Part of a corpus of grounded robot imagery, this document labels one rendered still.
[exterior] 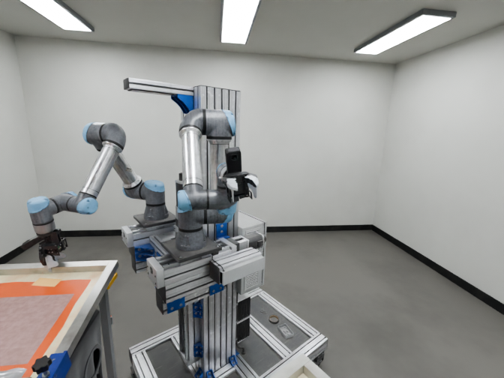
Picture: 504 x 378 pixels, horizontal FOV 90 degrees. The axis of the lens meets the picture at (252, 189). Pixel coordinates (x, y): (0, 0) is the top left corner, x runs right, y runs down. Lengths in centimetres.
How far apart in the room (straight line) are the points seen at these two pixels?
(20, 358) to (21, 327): 14
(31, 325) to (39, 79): 410
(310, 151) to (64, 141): 395
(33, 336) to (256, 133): 376
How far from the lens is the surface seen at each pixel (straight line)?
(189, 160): 102
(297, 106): 454
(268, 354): 224
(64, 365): 114
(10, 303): 151
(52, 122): 496
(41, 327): 133
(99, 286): 135
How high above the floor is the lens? 181
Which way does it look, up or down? 13 degrees down
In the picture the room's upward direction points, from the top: 2 degrees clockwise
